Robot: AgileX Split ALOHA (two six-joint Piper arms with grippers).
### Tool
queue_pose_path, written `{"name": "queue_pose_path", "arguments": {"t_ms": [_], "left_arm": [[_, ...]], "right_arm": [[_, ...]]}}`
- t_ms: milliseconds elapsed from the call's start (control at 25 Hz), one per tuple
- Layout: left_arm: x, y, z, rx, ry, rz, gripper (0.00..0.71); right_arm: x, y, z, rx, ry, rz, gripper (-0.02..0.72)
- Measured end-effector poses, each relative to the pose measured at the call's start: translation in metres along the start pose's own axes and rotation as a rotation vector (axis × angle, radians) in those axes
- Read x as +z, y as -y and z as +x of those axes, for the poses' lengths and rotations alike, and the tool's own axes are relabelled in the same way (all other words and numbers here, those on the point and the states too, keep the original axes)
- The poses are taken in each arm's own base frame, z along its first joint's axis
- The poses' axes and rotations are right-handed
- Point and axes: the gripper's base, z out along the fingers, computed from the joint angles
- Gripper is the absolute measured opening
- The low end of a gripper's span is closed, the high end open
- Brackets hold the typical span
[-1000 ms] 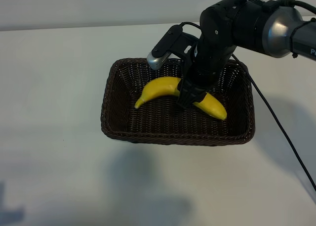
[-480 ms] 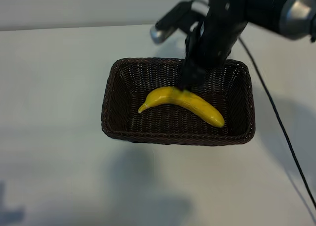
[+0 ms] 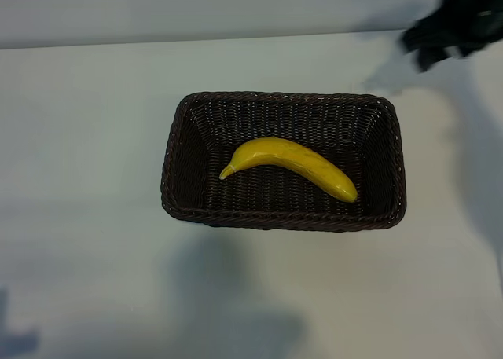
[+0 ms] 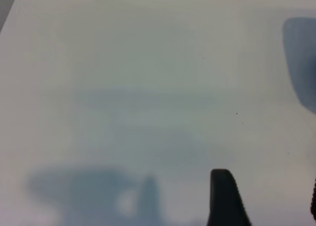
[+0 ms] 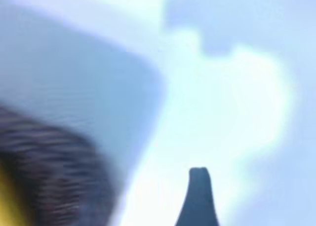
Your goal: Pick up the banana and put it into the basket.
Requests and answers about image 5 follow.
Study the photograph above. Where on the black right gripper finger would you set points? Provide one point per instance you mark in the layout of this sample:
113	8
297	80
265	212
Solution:
198	201

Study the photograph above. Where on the brown wicker basket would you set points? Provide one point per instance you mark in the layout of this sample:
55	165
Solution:
56	166

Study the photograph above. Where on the yellow banana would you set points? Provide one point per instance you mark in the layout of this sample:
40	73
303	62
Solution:
10	201

